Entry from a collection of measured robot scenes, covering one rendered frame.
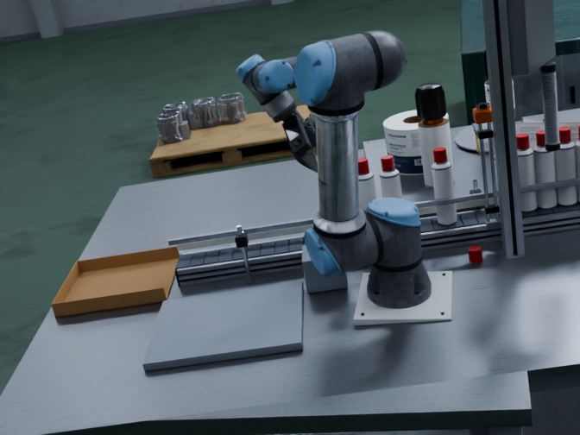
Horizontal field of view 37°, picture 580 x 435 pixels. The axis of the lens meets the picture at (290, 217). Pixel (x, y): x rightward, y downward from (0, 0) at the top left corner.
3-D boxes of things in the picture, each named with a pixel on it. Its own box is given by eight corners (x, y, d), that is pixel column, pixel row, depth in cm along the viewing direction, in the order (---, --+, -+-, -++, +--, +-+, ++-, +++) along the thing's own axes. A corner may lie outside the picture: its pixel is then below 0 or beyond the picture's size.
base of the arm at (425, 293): (433, 276, 209) (431, 239, 205) (429, 308, 196) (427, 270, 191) (371, 276, 212) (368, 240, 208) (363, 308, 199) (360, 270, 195)
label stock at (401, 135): (435, 148, 282) (430, 104, 277) (464, 163, 264) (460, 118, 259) (379, 162, 278) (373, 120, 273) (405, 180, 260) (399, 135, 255)
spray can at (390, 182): (405, 223, 231) (396, 152, 223) (407, 231, 226) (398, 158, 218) (386, 227, 231) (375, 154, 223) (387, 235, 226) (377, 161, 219)
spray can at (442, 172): (456, 217, 229) (448, 144, 222) (458, 224, 225) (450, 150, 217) (436, 219, 230) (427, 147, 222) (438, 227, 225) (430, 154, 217)
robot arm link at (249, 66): (239, 70, 210) (230, 72, 217) (267, 105, 213) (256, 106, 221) (262, 50, 211) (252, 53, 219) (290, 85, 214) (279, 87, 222)
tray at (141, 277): (180, 258, 248) (177, 245, 246) (167, 301, 224) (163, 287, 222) (79, 273, 250) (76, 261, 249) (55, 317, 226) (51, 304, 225)
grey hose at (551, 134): (557, 145, 210) (553, 60, 202) (562, 149, 207) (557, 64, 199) (543, 148, 210) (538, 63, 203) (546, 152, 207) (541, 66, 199)
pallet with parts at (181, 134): (318, 120, 647) (311, 78, 635) (314, 154, 574) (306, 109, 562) (170, 141, 662) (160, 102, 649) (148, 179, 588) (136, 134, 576)
